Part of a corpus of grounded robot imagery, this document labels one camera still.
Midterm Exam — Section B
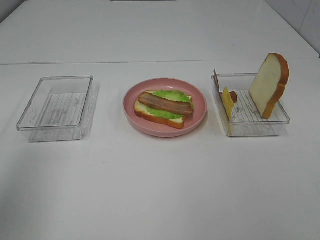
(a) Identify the green lettuce leaf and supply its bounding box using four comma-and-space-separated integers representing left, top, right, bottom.
145, 89, 193, 120

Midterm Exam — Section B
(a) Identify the upright bread slice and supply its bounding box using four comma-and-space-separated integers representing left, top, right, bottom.
249, 53, 290, 119

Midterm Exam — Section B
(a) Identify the yellow cheese slice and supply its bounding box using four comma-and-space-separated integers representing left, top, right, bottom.
222, 87, 235, 136

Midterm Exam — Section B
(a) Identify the pink round plate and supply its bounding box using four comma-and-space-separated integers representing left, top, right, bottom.
123, 78, 207, 138

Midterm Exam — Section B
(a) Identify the clear plastic container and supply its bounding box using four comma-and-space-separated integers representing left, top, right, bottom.
211, 73, 290, 137
16, 75, 100, 143

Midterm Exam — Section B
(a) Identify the bacon strip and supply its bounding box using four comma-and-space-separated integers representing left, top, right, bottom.
137, 91, 193, 115
213, 69, 238, 103

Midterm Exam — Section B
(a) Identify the clear right plastic container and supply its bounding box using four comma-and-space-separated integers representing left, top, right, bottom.
211, 73, 290, 137

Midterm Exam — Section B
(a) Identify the bread slice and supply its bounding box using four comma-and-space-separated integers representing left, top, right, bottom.
249, 53, 290, 119
134, 99, 193, 129

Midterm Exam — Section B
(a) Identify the clear left plastic container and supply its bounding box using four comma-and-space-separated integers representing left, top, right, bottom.
16, 75, 100, 143

